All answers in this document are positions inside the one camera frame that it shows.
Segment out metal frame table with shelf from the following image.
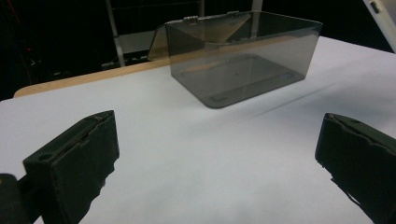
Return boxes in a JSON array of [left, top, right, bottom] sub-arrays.
[[101, 0, 206, 70]]

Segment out grey metal post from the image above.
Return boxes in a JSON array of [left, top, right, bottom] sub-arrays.
[[249, 0, 264, 39]]

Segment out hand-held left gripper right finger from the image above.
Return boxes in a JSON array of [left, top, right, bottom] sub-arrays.
[[315, 112, 396, 224]]

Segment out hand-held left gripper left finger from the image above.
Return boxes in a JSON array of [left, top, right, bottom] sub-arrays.
[[22, 110, 120, 224]]

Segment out smoky transparent box with lid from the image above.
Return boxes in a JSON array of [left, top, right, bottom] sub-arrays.
[[147, 9, 324, 109]]

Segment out white table mat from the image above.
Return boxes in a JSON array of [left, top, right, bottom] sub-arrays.
[[0, 35, 396, 224]]

